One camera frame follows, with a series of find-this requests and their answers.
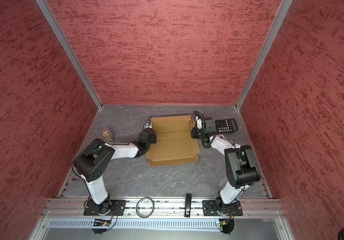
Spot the brown cardboard box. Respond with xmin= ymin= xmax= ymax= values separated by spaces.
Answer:
xmin=146 ymin=115 xmax=200 ymax=167

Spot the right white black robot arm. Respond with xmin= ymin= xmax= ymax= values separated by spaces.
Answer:
xmin=191 ymin=127 xmax=261 ymax=215

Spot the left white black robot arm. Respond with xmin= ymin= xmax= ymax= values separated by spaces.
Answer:
xmin=72 ymin=128 xmax=157 ymax=216

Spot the black desk calculator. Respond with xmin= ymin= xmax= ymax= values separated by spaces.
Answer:
xmin=215 ymin=118 xmax=238 ymax=134

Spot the spice jar pink lid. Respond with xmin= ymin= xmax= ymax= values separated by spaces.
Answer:
xmin=101 ymin=127 xmax=114 ymax=143

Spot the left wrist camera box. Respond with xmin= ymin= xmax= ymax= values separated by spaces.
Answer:
xmin=143 ymin=120 xmax=152 ymax=129

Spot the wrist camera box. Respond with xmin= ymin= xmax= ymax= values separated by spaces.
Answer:
xmin=143 ymin=120 xmax=152 ymax=129
xmin=196 ymin=117 xmax=216 ymax=135

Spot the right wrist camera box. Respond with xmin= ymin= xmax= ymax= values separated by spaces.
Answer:
xmin=196 ymin=117 xmax=216 ymax=135

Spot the black handle bar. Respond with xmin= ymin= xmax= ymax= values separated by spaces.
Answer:
xmin=184 ymin=194 xmax=192 ymax=218

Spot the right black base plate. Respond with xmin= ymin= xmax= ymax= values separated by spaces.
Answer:
xmin=202 ymin=199 xmax=243 ymax=217

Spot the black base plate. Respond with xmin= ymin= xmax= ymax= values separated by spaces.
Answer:
xmin=83 ymin=199 xmax=127 ymax=217
xmin=202 ymin=199 xmax=243 ymax=217

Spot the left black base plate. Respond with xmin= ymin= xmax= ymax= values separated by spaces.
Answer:
xmin=83 ymin=199 xmax=127 ymax=217

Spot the black cable ring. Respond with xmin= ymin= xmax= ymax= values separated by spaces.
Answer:
xmin=135 ymin=196 xmax=155 ymax=219

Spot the right circuit board with wires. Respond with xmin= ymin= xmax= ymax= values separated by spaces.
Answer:
xmin=219 ymin=219 xmax=235 ymax=235

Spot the circuit board with wires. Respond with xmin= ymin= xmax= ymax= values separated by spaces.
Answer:
xmin=219 ymin=219 xmax=235 ymax=235
xmin=91 ymin=219 xmax=114 ymax=235

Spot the left circuit board with wires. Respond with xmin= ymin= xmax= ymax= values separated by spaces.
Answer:
xmin=91 ymin=219 xmax=114 ymax=235

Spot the aluminium front rail frame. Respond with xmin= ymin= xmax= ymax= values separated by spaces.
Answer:
xmin=31 ymin=197 xmax=295 ymax=240

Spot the right aluminium corner post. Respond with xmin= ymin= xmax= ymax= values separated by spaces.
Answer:
xmin=235 ymin=0 xmax=293 ymax=111

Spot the aluminium corner post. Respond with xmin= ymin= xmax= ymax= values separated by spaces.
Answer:
xmin=35 ymin=0 xmax=103 ymax=110
xmin=235 ymin=0 xmax=293 ymax=111

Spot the left aluminium corner post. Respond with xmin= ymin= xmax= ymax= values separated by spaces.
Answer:
xmin=35 ymin=0 xmax=103 ymax=110

